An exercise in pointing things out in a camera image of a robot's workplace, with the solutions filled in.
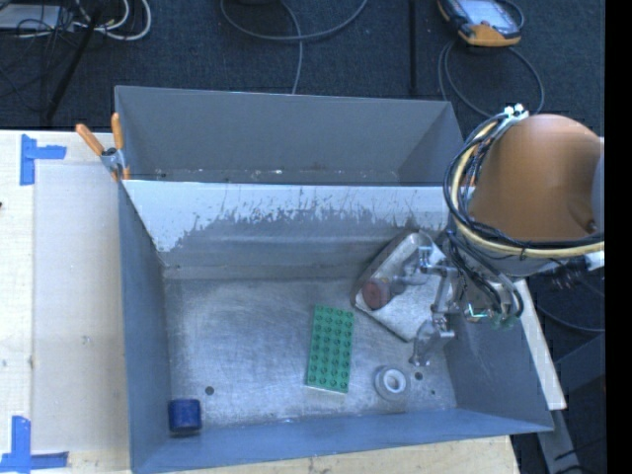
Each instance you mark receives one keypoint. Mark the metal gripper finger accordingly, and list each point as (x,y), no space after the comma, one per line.
(430,263)
(433,335)

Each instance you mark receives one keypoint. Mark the red-brown round cap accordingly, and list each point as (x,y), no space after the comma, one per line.
(376,293)

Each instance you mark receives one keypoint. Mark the dark green flat block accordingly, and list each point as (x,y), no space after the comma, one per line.
(331,348)

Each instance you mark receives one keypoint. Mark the grey metal bin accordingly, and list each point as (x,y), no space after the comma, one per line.
(257,334)

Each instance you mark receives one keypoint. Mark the blue cylinder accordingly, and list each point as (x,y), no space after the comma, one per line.
(184,415)

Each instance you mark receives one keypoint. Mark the black cylinder on white bracket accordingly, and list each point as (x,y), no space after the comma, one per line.
(568,274)

